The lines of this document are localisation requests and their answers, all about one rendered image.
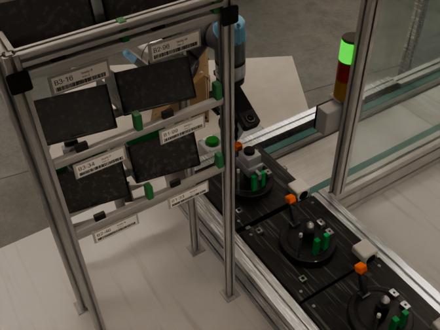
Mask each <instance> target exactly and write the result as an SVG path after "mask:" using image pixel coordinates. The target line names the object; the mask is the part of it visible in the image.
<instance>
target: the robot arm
mask: <svg viewBox="0 0 440 330"><path fill-rule="evenodd" d="M198 28H200V35H201V46H199V47H196V48H194V49H191V50H188V51H186V55H187V56H189V62H190V66H191V72H192V73H193V71H194V68H195V63H196V62H197V61H198V59H199V58H200V57H201V55H202V54H203V53H204V51H205V50H206V49H207V48H208V47H210V48H212V49H214V53H215V70H213V74H214V75H215V76H216V80H217V81H219V51H218V27H217V21H215V22H212V23H209V24H206V25H203V26H199V27H196V28H193V29H190V30H187V31H185V32H188V31H191V30H194V29H198ZM246 36H247V34H246V23H245V20H244V19H243V18H242V17H241V16H240V15H238V22H237V23H235V24H234V142H235V143H236V142H237V141H238V140H239V139H240V137H241V135H242V134H243V132H244V131H248V130H251V129H253V128H256V127H257V126H258V125H259V123H260V119H259V117H258V116H257V114H256V112H255V110H254V109H253V107H252V105H251V104H250V102H249V100H248V99H247V97H246V95H245V94H244V91H243V90H242V88H241V87H240V86H241V85H243V83H244V77H245V75H246ZM169 37H171V36H168V37H165V38H162V39H159V40H156V41H152V42H150V43H146V44H144V45H140V46H137V47H134V48H130V49H128V50H124V51H122V53H123V55H124V57H125V58H127V59H128V60H129V61H130V62H131V63H132V64H134V65H136V66H137V67H141V66H145V65H149V64H155V63H158V62H163V61H166V60H168V57H167V58H164V59H161V60H158V61H155V62H152V63H150V62H149V53H148V47H147V45H148V44H151V43H154V42H157V41H161V40H163V39H167V38H169ZM211 110H212V111H213V112H214V113H215V114H216V115H217V116H218V115H220V105H219V106H217V107H214V108H212V109H211Z"/></svg>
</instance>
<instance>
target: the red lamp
mask: <svg viewBox="0 0 440 330"><path fill-rule="evenodd" d="M349 73H350V65H348V64H344V63H342V62H341V61H340V60H338V65H337V73H336V78H337V80H338V81H340V82H342V83H348V78H349Z"/></svg>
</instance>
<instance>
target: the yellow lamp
mask: <svg viewBox="0 0 440 330"><path fill-rule="evenodd" d="M346 89H347V83H343V82H340V81H338V80H337V78H335V86H334V91H333V96H334V97H335V98H336V99H338V100H340V101H344V100H345V96H346Z"/></svg>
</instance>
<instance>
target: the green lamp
mask: <svg viewBox="0 0 440 330"><path fill-rule="evenodd" d="M353 50H354V45H350V44H347V43H345V42H344V41H343V40H342V39H341V43H340V52H339V60H340V61H341V62H342V63H344V64H348V65H351V62H352V54H353Z"/></svg>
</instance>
